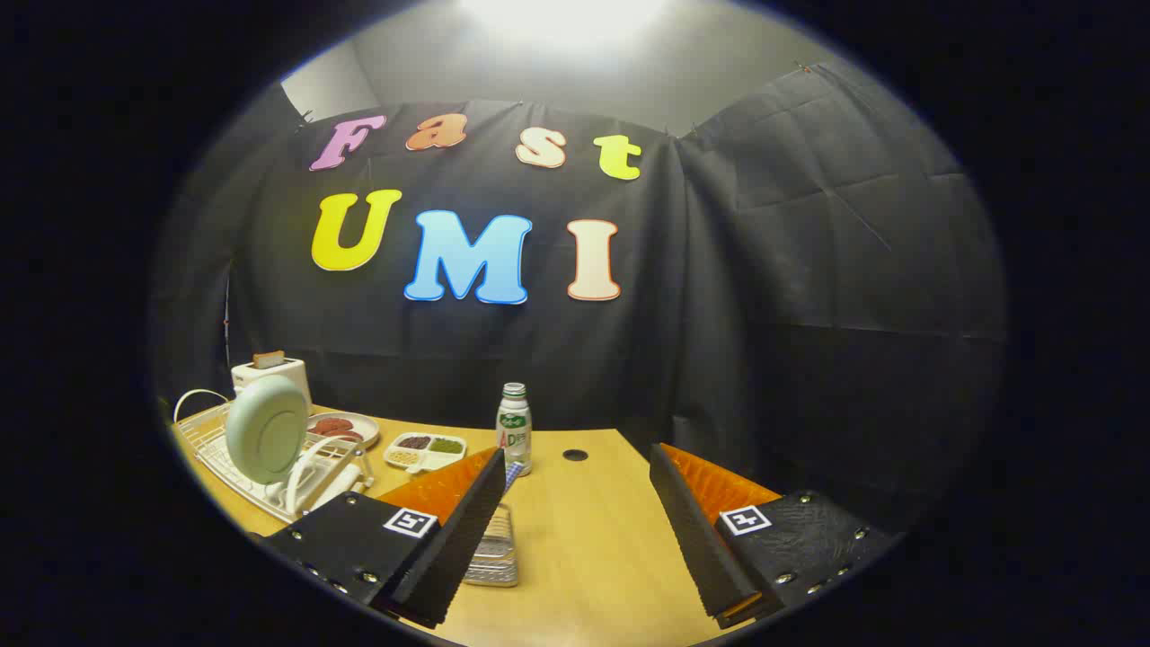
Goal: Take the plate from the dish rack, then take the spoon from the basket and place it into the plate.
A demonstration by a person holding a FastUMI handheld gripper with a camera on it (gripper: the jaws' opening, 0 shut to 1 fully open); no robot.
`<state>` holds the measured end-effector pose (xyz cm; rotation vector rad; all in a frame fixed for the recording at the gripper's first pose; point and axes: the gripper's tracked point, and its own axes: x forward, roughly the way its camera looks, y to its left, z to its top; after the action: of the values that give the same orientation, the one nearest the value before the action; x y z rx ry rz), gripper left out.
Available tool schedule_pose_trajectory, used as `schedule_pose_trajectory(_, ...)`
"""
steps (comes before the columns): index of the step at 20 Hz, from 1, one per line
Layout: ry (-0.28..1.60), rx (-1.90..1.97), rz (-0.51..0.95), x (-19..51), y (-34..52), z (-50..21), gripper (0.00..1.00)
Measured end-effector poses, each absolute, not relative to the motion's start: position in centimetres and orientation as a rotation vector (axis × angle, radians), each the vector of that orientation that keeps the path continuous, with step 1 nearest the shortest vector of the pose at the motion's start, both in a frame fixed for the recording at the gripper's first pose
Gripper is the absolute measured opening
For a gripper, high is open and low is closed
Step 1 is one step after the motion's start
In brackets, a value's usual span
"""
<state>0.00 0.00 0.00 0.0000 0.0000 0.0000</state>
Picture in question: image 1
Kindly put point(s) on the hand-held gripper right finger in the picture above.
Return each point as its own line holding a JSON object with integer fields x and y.
{"x": 701, "y": 539}

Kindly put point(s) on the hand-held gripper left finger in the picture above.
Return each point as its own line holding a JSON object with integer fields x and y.
{"x": 449, "y": 548}

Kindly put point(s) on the metal mesh basket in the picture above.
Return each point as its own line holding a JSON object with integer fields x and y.
{"x": 494, "y": 557}

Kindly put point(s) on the light green plate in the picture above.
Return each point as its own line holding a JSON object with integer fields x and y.
{"x": 265, "y": 431}

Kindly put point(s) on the white plate with meat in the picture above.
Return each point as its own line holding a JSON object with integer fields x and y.
{"x": 367, "y": 431}

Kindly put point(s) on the white divided snack tray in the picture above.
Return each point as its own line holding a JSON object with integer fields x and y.
{"x": 429, "y": 462}

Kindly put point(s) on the pile of yellow beans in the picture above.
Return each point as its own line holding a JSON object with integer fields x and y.
{"x": 404, "y": 458}

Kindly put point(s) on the pile of green beans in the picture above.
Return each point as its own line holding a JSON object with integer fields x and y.
{"x": 446, "y": 445}

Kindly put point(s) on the pile of dark red beans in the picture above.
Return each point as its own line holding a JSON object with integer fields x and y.
{"x": 414, "y": 442}

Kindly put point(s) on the white bottle with green cap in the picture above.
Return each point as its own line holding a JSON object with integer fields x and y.
{"x": 514, "y": 431}

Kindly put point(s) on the red meat piece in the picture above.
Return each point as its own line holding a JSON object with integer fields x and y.
{"x": 347, "y": 436}
{"x": 329, "y": 423}

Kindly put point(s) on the brown toast slice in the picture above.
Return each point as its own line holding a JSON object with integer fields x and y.
{"x": 268, "y": 359}

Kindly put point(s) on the white toaster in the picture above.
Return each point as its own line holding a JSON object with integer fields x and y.
{"x": 247, "y": 376}

